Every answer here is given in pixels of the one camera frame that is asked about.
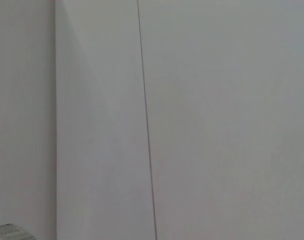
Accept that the white ribbed device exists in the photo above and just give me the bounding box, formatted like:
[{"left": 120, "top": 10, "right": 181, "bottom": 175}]
[{"left": 0, "top": 223, "right": 35, "bottom": 240}]

